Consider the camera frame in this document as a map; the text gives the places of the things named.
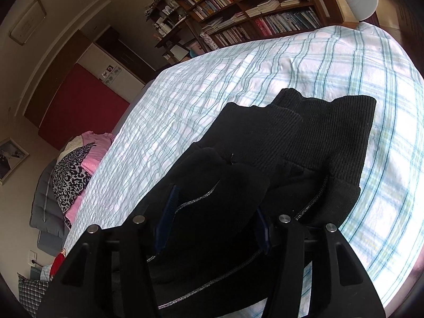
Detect pink cloth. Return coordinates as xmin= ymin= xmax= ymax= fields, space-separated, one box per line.
xmin=64 ymin=131 xmax=115 ymax=221

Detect checked pillow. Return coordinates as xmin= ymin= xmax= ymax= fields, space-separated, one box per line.
xmin=16 ymin=272 xmax=51 ymax=318

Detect dark wooden side shelf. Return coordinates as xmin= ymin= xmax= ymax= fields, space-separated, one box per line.
xmin=144 ymin=0 xmax=199 ymax=64

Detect leopard print pillow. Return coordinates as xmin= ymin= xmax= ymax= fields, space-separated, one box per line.
xmin=52 ymin=142 xmax=97 ymax=213

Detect black pants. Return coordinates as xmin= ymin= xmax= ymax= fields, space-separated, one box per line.
xmin=146 ymin=88 xmax=377 ymax=318

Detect framed wall photo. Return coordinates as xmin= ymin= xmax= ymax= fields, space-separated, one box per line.
xmin=0 ymin=137 xmax=30 ymax=186

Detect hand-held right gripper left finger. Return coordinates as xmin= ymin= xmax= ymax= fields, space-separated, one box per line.
xmin=36 ymin=185 xmax=181 ymax=318

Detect plaid bed sheet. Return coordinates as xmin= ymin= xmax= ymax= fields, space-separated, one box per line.
xmin=61 ymin=23 xmax=424 ymax=318

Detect white sticker sheet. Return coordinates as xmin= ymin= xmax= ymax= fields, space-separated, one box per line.
xmin=101 ymin=66 xmax=123 ymax=85

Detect wooden bookshelf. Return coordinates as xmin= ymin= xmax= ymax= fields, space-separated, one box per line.
xmin=172 ymin=0 xmax=345 ymax=50

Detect framed wall plaque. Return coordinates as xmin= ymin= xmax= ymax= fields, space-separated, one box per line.
xmin=9 ymin=0 xmax=46 ymax=46

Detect rows of books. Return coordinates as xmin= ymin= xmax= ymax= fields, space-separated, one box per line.
xmin=169 ymin=0 xmax=322 ymax=45

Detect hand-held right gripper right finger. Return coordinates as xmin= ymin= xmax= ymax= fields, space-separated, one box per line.
xmin=257 ymin=205 xmax=386 ymax=318

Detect cream cloth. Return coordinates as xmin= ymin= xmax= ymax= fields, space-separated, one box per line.
xmin=57 ymin=137 xmax=85 ymax=164

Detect red printed cloth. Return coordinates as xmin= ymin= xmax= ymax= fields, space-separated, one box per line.
xmin=50 ymin=251 xmax=67 ymax=277

